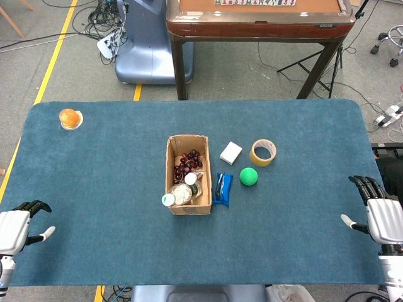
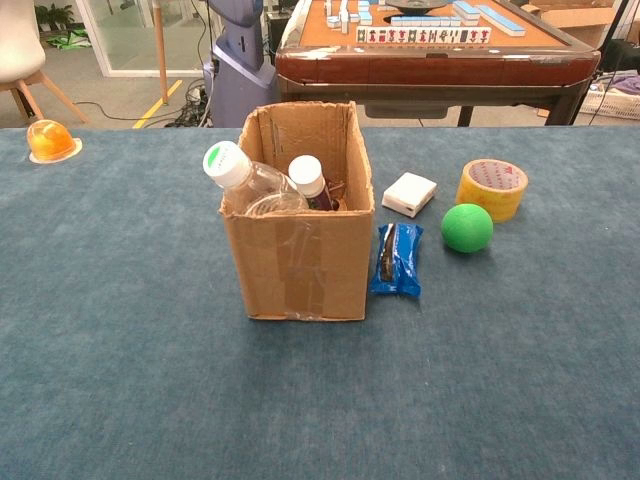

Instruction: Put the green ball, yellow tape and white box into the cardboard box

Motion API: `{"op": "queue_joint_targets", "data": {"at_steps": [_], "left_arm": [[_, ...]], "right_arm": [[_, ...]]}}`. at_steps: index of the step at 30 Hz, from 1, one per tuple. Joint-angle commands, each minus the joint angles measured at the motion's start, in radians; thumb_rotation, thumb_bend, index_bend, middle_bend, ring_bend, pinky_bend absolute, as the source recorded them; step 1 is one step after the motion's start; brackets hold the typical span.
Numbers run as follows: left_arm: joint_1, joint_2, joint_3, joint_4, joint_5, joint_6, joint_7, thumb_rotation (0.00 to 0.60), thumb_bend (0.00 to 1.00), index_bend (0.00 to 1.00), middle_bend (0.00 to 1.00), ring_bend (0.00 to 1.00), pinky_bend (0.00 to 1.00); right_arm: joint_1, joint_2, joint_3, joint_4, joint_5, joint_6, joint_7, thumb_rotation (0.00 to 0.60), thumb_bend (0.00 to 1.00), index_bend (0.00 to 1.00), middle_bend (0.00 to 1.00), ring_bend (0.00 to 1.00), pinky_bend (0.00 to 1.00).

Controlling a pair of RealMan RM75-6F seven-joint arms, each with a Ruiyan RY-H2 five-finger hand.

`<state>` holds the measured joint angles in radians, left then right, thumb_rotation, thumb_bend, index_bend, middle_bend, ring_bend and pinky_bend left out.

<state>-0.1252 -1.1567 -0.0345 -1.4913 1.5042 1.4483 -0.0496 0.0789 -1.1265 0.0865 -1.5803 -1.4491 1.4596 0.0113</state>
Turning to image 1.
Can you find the green label bottle white cap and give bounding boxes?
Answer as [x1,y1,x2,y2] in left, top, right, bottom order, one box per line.
[184,172,204,199]

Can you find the blue snack packet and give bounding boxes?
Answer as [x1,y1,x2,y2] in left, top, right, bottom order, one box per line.
[212,172,234,208]

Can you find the dark red grape bunch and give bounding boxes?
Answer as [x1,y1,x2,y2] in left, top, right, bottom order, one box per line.
[173,149,203,185]

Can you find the yellow tape roll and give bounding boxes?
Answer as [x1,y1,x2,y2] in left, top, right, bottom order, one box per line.
[249,138,278,167]

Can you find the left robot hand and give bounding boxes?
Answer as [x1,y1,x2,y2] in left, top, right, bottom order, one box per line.
[0,199,56,256]

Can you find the blue felt table mat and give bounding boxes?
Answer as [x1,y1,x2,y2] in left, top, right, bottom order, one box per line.
[0,99,402,287]

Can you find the black tripod stand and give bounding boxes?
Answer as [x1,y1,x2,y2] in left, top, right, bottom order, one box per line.
[276,0,371,99]

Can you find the chrome wheeled stool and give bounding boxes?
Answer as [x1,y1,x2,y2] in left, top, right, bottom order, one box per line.
[370,24,403,68]

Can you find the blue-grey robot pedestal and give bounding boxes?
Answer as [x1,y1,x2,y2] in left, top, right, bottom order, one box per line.
[115,0,195,85]

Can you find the brown mahjong table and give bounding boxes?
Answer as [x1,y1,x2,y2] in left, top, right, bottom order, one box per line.
[166,0,356,101]

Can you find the wooden chair leg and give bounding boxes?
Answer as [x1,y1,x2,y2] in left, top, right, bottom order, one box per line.
[0,0,35,38]

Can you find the black equipment case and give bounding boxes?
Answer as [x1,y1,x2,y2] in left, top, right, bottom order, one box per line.
[370,142,403,202]

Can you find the clear plastic bottle white cap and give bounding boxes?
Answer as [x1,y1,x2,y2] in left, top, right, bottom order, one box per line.
[161,184,193,208]

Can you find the small white box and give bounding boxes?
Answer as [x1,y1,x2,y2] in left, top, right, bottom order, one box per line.
[219,141,243,165]

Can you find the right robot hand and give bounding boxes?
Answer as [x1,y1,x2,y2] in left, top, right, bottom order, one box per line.
[340,175,403,246]

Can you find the orange bread on plate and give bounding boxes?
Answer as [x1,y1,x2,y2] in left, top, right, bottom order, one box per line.
[59,108,84,131]

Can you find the green ball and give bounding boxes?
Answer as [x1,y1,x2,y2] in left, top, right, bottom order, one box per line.
[239,167,259,186]

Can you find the tangled black floor cables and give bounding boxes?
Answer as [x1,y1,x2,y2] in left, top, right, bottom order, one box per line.
[72,0,127,65]

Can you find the white power strip with plugs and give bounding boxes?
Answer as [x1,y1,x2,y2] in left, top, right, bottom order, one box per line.
[96,33,123,60]

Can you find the open cardboard box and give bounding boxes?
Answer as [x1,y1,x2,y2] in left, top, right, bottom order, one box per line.
[164,134,213,216]

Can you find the white power strip grey switches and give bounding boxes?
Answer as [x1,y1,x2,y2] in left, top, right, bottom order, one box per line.
[374,104,403,128]

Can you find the blue-grey robot torso base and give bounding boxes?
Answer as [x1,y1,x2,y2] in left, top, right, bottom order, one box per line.
[130,284,268,302]

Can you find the row of mahjong tiles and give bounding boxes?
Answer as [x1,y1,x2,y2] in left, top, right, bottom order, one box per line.
[214,0,297,6]

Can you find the clear plastic bag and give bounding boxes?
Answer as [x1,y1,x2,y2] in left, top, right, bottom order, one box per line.
[266,284,315,302]

